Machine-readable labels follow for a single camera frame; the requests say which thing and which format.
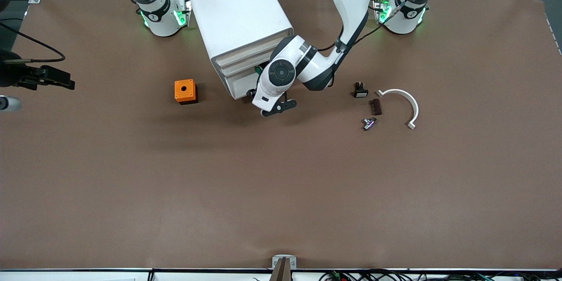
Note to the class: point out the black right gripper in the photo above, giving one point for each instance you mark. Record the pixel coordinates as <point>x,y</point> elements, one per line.
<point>9,73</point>

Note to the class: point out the white plastic drawer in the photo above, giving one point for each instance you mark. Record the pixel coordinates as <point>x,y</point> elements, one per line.
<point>241,74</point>
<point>241,63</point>
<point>246,52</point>
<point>241,88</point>

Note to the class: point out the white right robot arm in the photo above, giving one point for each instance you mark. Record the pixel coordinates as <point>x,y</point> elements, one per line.
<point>158,17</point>

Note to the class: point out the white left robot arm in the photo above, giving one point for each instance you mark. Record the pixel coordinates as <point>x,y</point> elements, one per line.
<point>351,0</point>

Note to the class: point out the white drawer cabinet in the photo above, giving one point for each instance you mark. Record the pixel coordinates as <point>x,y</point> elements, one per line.
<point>232,13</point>

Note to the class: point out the brown table cover sheet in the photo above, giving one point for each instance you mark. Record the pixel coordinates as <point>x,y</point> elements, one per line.
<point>281,184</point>

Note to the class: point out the brown terminal block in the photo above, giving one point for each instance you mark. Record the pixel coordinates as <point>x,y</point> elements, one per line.
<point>376,107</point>

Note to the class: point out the orange button enclosure box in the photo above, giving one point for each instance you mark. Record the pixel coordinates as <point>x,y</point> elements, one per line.
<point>179,95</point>

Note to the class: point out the black switch with white cap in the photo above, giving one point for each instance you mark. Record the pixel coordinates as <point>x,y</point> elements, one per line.
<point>361,92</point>

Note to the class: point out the silver metal key switch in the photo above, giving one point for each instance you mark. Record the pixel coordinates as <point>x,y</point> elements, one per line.
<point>369,124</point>

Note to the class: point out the white curved plastic bracket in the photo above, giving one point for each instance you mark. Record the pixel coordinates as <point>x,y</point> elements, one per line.
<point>400,91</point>

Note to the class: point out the metal base connector bracket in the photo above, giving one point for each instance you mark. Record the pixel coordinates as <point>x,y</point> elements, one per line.
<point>382,9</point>

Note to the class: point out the silver table clamp bracket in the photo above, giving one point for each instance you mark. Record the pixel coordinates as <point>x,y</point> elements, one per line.
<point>276,261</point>

